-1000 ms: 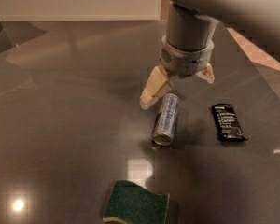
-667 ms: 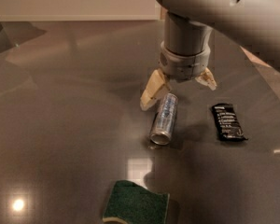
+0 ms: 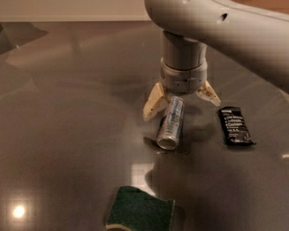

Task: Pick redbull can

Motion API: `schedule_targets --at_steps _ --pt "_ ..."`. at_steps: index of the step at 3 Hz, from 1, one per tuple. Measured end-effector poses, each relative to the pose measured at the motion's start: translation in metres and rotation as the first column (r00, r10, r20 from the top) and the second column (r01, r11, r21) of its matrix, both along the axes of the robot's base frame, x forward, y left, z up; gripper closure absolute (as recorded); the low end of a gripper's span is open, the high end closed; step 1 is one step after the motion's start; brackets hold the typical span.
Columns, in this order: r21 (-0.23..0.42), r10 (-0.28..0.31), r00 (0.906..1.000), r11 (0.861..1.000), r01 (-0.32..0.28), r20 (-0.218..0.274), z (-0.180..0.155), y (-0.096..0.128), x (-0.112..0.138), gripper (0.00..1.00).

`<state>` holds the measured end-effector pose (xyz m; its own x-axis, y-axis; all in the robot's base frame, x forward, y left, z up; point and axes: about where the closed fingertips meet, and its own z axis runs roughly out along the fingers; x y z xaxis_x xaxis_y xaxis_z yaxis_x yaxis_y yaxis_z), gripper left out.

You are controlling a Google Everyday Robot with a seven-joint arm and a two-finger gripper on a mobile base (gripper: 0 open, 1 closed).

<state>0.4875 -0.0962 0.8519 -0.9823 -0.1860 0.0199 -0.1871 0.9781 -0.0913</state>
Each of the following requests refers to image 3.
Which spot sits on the silver red bull can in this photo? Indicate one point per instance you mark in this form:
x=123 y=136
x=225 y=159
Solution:
x=169 y=134

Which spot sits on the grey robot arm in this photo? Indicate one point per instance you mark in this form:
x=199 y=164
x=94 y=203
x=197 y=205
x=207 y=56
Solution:
x=255 y=38

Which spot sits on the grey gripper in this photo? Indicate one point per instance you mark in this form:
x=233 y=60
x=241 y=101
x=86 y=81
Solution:
x=182 y=78

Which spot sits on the black snack bar wrapper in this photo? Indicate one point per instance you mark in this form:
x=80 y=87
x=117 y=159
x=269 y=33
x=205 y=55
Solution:
x=234 y=127

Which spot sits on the green scrubbing sponge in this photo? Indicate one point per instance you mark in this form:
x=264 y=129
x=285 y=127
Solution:
x=136 y=210

